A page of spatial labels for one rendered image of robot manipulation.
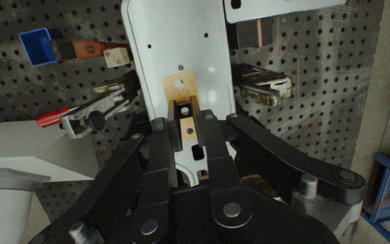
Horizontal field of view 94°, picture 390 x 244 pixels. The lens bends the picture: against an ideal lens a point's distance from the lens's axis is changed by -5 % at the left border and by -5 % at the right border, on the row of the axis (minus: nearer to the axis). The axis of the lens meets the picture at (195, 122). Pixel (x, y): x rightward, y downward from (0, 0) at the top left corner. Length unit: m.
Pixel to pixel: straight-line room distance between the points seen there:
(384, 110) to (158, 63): 2.20
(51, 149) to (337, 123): 1.14
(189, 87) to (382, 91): 2.17
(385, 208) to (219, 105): 2.60
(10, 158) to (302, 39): 1.03
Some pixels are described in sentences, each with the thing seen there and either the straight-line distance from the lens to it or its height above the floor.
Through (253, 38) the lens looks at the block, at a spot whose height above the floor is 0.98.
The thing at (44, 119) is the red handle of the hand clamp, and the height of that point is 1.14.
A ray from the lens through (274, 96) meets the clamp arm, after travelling 0.41.
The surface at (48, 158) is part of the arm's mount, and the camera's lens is 0.69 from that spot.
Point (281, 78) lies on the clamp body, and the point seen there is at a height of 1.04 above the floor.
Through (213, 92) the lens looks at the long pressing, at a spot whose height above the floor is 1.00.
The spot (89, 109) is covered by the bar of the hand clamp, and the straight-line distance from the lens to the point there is 0.33.
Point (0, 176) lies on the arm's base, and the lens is 0.85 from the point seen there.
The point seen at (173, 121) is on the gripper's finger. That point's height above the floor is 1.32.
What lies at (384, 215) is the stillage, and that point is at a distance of 3.02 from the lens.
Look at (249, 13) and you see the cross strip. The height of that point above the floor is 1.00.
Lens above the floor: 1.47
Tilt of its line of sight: 69 degrees down
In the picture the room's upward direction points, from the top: 168 degrees clockwise
